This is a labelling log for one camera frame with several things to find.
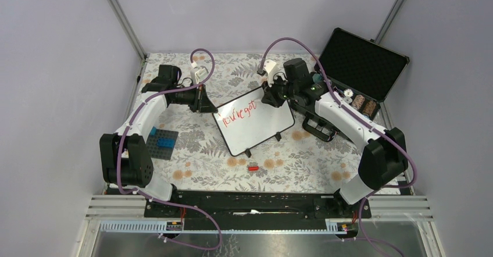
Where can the floral patterned table mat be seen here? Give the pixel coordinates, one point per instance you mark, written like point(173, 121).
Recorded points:
point(299, 162)

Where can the black poker chip case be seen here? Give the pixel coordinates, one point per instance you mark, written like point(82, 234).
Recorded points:
point(354, 66)

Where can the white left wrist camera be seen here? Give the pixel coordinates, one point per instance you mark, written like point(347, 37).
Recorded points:
point(199, 74)

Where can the brown poker chip stack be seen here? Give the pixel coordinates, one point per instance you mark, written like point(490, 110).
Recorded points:
point(369, 109)

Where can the small white whiteboard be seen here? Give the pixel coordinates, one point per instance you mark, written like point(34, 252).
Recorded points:
point(246, 122)

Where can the pink poker chip stack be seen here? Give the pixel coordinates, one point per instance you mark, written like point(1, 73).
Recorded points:
point(358, 101)

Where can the grey lego baseplate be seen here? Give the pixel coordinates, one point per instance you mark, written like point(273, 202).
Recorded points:
point(161, 153)

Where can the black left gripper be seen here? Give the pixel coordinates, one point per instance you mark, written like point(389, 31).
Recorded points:
point(202, 102)

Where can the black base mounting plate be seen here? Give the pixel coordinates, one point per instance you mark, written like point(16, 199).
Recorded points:
point(200, 210)

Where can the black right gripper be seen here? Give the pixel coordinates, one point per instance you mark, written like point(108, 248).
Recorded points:
point(270, 97)

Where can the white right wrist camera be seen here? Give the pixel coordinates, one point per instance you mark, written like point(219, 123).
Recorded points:
point(268, 69)

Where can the red marker cap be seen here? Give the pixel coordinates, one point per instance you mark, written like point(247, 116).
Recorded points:
point(253, 168)

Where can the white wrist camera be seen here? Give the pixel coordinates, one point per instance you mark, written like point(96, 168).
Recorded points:
point(199, 74)
point(268, 69)

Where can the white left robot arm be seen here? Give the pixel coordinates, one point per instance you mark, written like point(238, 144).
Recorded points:
point(126, 160)

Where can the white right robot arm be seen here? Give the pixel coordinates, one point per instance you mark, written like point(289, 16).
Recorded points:
point(383, 152)

